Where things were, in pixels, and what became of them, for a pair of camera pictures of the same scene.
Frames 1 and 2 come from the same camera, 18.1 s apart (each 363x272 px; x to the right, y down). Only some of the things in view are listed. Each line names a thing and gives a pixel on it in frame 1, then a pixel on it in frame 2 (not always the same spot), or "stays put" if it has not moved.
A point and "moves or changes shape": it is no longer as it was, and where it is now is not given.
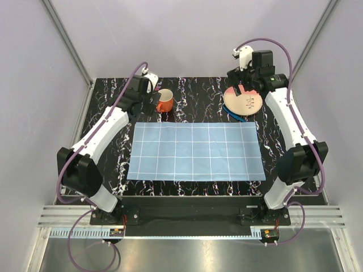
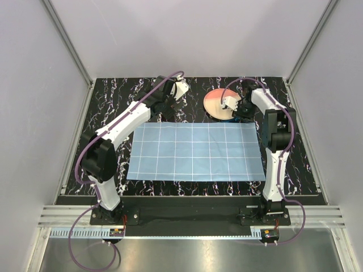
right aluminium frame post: [311, 43] stays put
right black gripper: [237, 75] -> [244, 117]
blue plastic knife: [241, 118] moves or changes shape
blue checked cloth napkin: [228, 151] stays put
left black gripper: [149, 107] -> [169, 111]
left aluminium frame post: [69, 42] stays put
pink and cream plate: [247, 103] moves or changes shape
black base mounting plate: [190, 211] stays put
